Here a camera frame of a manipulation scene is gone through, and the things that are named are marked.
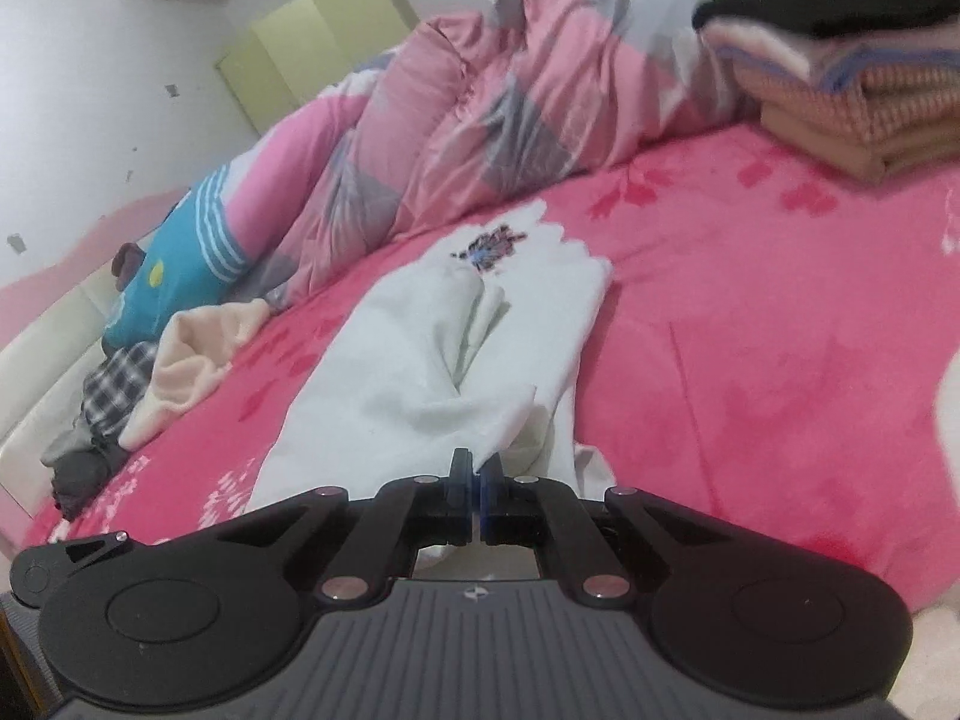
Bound stack of folded clothes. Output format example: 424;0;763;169
735;52;960;182

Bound black folded garment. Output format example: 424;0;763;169
694;0;960;40

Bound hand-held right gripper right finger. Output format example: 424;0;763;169
480;457;773;607

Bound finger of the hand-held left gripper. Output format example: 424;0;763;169
64;531;134;575

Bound cream fleece garment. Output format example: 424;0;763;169
118;298;271;452

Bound lilac folded garment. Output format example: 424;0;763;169
814;45;960;92

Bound pale yellow wardrobe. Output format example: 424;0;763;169
216;0;421;137

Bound white fluffy cloth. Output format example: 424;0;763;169
892;600;960;720

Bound dark maroon plush toy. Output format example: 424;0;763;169
112;242;146;290

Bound pink grey quilt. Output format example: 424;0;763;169
255;0;800;308

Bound blue pink cartoon pillow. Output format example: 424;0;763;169
101;52;406;352

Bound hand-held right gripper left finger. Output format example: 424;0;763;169
176;448;473;605

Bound pink headboard frame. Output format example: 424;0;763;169
0;191;188;316

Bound pink floral blanket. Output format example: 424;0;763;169
15;120;960;608

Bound dark grey garment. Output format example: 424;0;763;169
41;427;130;522

